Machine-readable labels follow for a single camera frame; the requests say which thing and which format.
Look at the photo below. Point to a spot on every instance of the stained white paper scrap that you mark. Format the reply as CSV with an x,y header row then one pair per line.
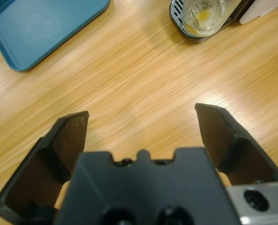
x,y
203,15

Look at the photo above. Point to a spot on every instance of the clear glass cup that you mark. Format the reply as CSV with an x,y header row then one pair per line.
x,y
204,16

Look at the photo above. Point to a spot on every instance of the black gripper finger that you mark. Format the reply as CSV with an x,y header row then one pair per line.
x,y
217,131
64,140

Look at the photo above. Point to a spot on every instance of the teal plastic serving tray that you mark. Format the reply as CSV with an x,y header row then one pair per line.
x,y
40,30

